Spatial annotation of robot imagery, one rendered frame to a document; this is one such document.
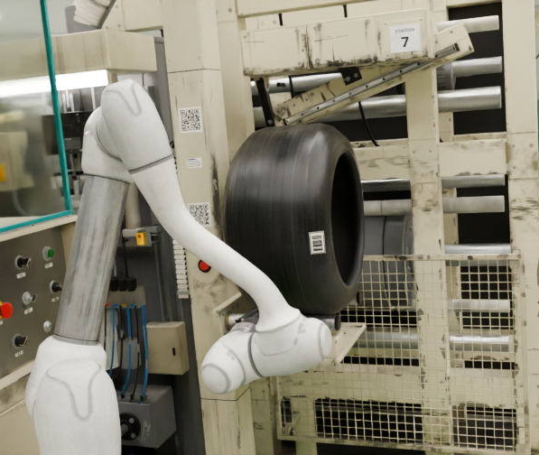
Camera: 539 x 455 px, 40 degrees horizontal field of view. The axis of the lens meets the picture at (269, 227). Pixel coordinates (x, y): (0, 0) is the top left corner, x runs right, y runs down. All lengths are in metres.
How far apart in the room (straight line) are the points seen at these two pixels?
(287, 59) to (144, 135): 0.98
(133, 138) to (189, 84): 0.75
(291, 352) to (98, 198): 0.55
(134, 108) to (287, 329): 0.55
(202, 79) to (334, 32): 0.45
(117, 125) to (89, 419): 0.59
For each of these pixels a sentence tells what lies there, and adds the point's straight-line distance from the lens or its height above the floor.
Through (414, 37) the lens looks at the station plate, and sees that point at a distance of 2.34.
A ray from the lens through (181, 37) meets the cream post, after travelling 2.29.
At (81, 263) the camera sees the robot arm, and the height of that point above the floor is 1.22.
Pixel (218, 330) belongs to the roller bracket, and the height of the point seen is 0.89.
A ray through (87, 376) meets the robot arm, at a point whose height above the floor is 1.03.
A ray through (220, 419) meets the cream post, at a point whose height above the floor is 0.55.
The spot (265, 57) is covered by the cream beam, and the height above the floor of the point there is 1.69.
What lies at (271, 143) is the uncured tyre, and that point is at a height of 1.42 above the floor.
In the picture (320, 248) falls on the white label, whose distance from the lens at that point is 1.98.
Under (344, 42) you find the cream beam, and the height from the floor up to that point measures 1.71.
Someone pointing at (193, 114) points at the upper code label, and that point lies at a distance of 2.27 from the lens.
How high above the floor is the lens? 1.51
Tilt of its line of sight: 9 degrees down
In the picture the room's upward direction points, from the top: 5 degrees counter-clockwise
